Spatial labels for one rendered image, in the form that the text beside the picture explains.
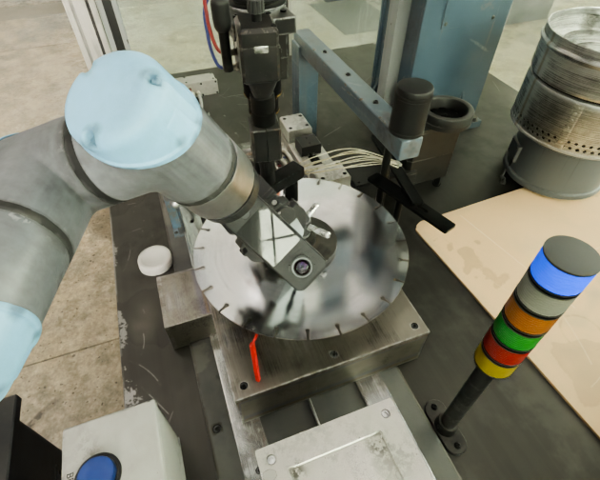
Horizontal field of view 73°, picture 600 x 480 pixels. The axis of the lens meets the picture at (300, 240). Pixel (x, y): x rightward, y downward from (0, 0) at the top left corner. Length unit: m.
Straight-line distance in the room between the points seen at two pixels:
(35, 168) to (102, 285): 1.64
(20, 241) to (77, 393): 1.44
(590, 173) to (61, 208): 1.07
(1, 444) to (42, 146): 0.57
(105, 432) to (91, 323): 1.29
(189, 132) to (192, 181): 0.04
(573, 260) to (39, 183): 0.41
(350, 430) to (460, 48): 0.99
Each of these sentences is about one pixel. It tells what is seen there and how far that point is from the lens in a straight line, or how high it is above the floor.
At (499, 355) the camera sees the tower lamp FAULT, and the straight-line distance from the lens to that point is 0.50.
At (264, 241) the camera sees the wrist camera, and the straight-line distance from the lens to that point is 0.42.
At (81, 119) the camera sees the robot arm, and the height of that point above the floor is 1.28.
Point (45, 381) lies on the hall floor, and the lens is 1.80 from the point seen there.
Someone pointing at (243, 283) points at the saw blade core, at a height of 0.95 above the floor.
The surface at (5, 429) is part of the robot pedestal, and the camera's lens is 0.84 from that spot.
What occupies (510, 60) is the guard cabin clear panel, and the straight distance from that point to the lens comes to 1.76.
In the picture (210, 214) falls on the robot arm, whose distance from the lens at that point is 0.38.
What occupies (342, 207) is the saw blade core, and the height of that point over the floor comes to 0.95.
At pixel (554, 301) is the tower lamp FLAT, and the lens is 0.42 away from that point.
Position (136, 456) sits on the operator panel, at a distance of 0.57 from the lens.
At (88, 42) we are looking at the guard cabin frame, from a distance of 1.64.
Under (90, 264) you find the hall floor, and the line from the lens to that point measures 2.07.
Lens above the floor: 1.41
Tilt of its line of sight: 47 degrees down
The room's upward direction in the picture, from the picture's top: straight up
